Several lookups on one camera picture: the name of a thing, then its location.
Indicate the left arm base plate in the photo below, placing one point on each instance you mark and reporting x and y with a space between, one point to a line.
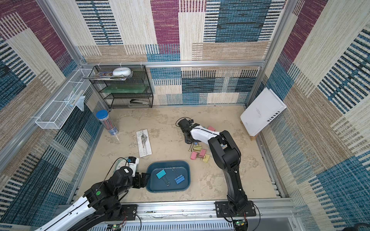
127 212

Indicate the blue-lid pencil tube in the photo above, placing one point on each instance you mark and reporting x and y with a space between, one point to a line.
103 117

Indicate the black wire shelf rack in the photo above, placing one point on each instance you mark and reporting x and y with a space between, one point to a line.
122 100

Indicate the teal binder clip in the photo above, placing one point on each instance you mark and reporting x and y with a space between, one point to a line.
161 175

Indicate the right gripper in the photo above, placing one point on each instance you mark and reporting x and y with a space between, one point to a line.
186 135

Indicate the black stapler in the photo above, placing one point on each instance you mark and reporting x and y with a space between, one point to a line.
138 102

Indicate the green round alarm clock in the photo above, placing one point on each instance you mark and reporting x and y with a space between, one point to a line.
122 162

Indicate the green tray on shelf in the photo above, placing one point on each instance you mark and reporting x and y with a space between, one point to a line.
125 88

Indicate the teal plastic storage box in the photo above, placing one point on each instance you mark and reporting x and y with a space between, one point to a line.
158 186

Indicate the magazines on shelf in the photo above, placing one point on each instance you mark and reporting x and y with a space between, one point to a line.
108 76

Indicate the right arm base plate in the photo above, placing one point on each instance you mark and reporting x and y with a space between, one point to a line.
225 209

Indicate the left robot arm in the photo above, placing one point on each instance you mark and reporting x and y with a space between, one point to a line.
100 203

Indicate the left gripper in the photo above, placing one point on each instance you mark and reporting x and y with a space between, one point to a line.
143 183

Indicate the blue binder clip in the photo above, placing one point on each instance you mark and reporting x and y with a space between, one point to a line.
178 177

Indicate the white booklet on stand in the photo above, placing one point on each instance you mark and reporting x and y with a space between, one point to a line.
265 108

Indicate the packaged ruler card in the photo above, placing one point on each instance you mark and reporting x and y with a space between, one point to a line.
143 143

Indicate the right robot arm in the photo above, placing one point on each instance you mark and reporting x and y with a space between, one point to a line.
226 155

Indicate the white wire wall basket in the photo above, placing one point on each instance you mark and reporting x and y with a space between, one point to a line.
56 112

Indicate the white oval device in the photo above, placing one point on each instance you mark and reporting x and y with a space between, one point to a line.
122 72

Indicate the yellow binder clip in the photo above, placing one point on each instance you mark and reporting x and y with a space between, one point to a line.
196 148
206 158

